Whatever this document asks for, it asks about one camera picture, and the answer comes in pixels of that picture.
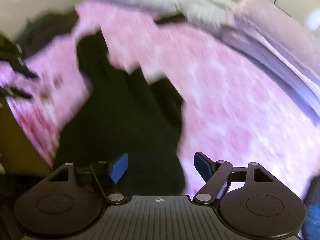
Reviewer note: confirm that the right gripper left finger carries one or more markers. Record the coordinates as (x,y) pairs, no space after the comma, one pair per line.
(106,175)

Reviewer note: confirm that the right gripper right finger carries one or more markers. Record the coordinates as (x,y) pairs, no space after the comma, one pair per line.
(215,175)

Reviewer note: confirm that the black zip jacket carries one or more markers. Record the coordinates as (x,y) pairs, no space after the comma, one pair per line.
(125,115)

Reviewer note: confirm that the pink rose bed sheet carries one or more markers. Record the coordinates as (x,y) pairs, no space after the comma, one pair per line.
(234,110)

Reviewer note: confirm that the lilac pillow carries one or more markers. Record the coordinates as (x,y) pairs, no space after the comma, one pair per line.
(265,33)

